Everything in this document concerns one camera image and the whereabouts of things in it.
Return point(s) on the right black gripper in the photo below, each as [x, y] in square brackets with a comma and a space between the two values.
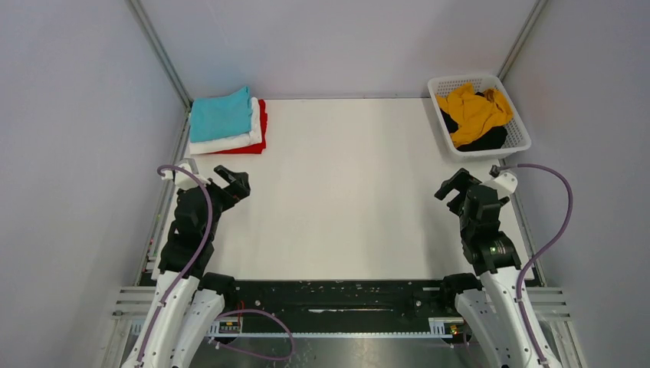
[455, 182]

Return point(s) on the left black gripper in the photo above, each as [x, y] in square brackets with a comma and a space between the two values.
[234, 191]

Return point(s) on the yellow t-shirt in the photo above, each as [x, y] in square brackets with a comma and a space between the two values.
[475, 114]

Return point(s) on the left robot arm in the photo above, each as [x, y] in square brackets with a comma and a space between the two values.
[187, 298]

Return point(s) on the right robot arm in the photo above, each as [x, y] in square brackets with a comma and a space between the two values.
[493, 300]

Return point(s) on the folded red t-shirt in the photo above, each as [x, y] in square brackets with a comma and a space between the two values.
[257, 148]

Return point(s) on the folded white t-shirt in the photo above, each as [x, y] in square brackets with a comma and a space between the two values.
[254, 136]

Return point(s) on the black t-shirt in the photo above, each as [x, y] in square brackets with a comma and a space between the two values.
[482, 138]

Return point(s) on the white plastic basket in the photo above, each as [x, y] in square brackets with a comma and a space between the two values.
[517, 138]

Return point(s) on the folded teal t-shirt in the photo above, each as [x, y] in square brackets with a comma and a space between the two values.
[214, 118]

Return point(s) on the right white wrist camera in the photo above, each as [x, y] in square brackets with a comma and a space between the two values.
[503, 181]

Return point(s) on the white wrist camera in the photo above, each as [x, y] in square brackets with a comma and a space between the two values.
[503, 181]
[189, 176]

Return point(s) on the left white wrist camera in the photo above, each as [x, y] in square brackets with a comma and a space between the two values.
[189, 176]

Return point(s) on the white slotted cable duct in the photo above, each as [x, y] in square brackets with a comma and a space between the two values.
[335, 334]

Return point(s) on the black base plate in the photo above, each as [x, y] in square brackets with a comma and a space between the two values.
[376, 307]

